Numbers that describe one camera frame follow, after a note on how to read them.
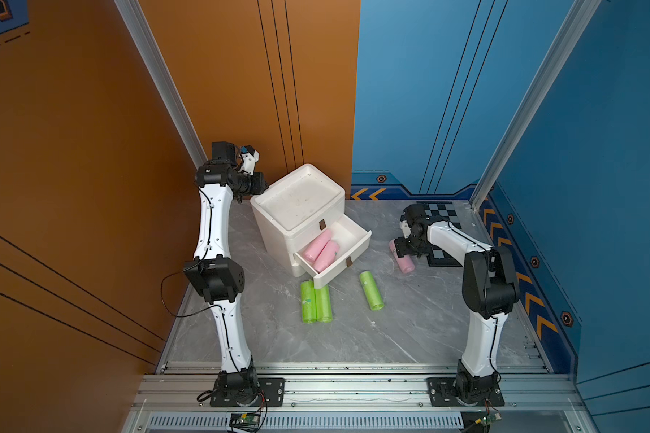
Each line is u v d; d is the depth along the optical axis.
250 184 0.76
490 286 0.53
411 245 0.86
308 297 0.88
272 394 0.74
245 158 0.78
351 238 0.97
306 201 0.89
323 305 0.87
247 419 0.71
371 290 0.90
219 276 0.54
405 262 0.96
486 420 0.70
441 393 0.72
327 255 0.89
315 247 0.91
